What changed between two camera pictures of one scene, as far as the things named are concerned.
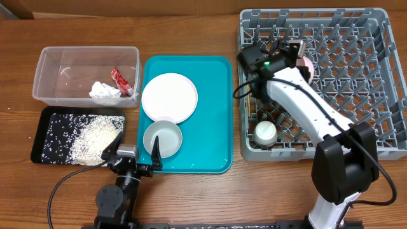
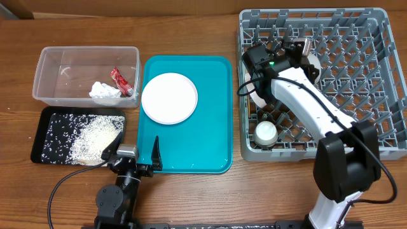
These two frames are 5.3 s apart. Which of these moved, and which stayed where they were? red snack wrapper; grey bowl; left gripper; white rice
Moved: grey bowl
Stayed: left gripper; red snack wrapper; white rice
